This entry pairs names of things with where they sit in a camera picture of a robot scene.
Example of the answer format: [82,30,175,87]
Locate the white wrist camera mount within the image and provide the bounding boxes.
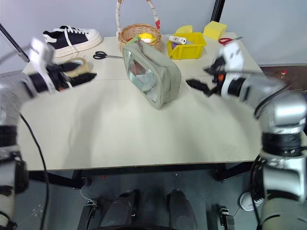
[215,41,247,98]
[28,37,56,94]

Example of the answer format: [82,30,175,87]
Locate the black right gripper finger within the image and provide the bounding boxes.
[185,79,212,97]
[203,63,220,74]

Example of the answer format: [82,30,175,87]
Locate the black handled scissors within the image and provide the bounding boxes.
[93,51,123,60]

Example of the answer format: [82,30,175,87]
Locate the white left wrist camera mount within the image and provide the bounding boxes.
[28,37,56,94]

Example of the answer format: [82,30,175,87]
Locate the green transparent toiletry pouch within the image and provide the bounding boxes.
[121,40,182,110]

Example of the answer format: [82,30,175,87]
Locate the white oblong device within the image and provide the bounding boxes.
[168,35,187,45]

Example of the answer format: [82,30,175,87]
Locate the red handled scissors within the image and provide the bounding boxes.
[218,36,243,45]

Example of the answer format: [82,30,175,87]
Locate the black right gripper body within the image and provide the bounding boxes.
[207,57,228,97]

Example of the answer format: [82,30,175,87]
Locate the yellow plastic bin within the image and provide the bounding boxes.
[166,32,207,60]

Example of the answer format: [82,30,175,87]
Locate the black upright pole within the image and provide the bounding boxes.
[211,0,225,22]

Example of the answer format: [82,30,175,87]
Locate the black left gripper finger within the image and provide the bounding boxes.
[59,60,83,72]
[68,72,98,86]

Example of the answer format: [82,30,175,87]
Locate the beige tape roll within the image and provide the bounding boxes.
[63,57,93,77]

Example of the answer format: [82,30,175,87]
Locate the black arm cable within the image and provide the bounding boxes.
[19,114,51,230]
[253,86,292,120]

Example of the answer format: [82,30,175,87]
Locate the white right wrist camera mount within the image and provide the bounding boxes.
[215,41,247,98]

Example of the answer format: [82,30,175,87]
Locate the wicker basket with handle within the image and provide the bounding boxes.
[114,0,163,52]

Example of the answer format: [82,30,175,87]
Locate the black and white sneaker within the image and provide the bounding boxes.
[42,25,103,58]

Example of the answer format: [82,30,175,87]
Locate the yellow item in basket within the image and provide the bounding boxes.
[138,33,154,43]

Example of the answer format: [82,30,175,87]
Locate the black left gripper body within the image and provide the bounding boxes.
[47,63,73,92]

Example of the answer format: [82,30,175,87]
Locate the black table frame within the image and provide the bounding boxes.
[27,160,262,190]

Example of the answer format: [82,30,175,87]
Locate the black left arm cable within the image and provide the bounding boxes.
[19,114,51,230]

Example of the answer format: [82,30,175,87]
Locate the black slanted rod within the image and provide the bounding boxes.
[0,23,30,62]

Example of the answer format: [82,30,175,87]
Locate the yellow wedge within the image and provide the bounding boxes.
[176,24,193,34]

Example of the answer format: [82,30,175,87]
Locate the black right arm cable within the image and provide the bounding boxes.
[253,86,292,120]

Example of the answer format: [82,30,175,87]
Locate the yellow sponge block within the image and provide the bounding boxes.
[203,21,228,40]

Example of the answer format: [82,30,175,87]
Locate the white round disc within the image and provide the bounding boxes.
[239,191,264,211]

